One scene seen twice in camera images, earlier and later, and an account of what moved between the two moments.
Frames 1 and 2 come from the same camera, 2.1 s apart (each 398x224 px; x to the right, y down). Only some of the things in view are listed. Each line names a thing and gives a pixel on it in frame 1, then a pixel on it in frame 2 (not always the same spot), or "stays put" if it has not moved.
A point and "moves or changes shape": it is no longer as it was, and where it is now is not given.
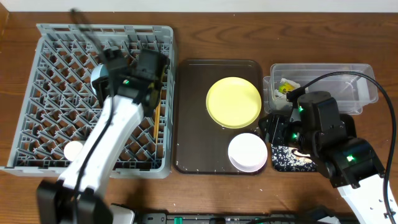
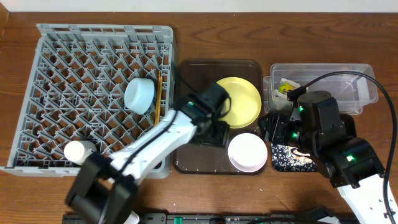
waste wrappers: x=280 y=99 stays put
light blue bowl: x=98 y=71 moves or changes shape
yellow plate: x=233 y=102 stays put
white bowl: x=247 y=152 stays put
